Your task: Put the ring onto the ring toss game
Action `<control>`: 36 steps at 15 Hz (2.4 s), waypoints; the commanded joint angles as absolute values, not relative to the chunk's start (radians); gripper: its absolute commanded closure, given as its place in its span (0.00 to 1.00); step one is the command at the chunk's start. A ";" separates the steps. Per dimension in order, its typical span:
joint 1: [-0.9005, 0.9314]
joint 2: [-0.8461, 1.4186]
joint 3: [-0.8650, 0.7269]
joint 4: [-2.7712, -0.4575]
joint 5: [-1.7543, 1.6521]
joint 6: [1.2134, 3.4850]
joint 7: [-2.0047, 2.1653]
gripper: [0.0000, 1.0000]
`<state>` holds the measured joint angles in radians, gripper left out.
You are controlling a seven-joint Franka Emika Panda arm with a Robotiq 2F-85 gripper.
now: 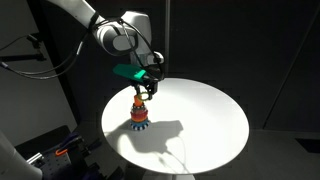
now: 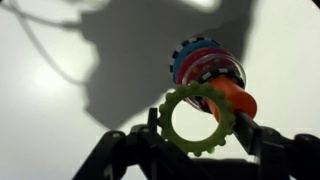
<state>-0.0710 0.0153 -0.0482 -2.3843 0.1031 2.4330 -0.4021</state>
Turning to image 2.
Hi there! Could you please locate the clear ring with checkered band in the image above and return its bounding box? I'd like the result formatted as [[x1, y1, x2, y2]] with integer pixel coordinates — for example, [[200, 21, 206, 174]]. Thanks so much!
[[181, 52, 247, 113]]

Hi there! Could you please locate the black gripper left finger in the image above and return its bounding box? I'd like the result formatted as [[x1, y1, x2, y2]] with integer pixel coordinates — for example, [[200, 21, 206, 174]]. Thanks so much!
[[72, 107, 201, 180]]

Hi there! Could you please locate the green bumpy rubber ring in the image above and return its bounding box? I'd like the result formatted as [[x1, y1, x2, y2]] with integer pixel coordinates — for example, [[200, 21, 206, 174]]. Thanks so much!
[[157, 80, 237, 158]]

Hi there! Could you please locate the orange ring toss post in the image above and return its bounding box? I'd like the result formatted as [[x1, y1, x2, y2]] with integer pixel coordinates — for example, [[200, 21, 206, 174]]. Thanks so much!
[[203, 76, 259, 122]]

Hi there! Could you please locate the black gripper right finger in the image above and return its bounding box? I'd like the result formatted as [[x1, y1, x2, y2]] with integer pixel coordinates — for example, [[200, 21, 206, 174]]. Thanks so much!
[[232, 111, 320, 180]]

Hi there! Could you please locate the blue plastic ring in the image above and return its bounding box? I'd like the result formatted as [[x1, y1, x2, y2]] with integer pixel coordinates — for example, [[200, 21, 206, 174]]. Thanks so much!
[[171, 39, 222, 80]]

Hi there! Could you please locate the red plastic ring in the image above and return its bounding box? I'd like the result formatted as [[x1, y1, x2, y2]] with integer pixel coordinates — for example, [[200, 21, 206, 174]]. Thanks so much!
[[175, 47, 235, 86]]

